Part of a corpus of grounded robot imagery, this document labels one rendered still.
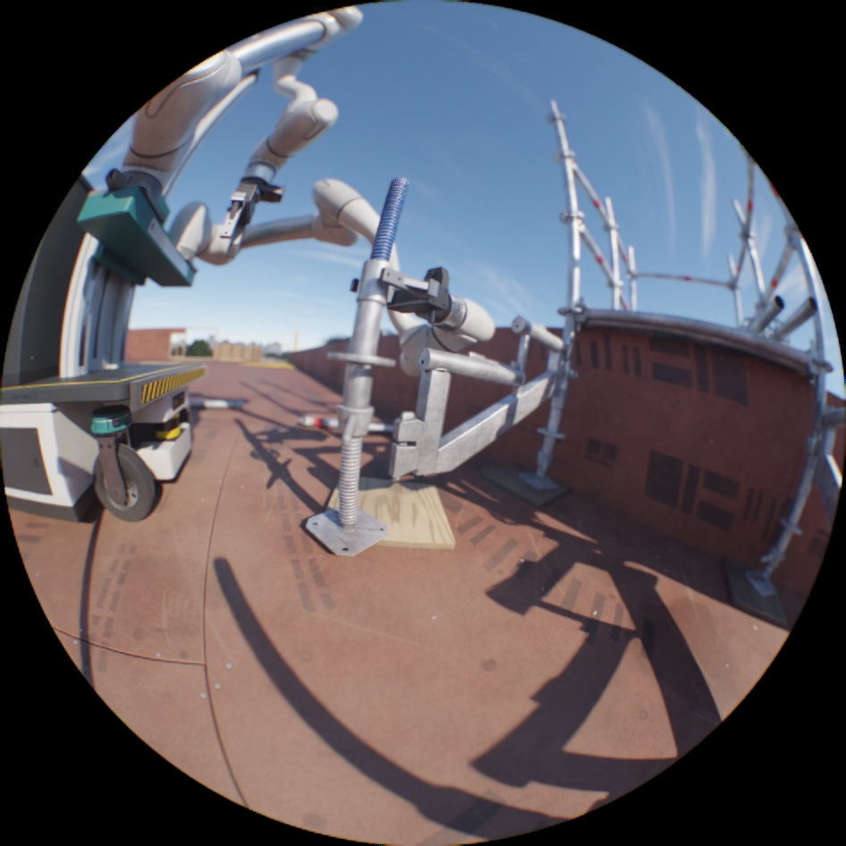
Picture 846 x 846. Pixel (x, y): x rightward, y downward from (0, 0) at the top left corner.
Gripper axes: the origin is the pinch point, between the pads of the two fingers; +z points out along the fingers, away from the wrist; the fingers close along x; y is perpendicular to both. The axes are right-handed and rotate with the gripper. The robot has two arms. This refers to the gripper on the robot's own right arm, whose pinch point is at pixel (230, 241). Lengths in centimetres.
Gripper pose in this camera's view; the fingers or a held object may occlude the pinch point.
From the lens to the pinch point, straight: 71.0
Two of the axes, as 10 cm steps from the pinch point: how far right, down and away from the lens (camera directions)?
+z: -1.5, 9.7, 2.0
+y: -7.9, 0.0, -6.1
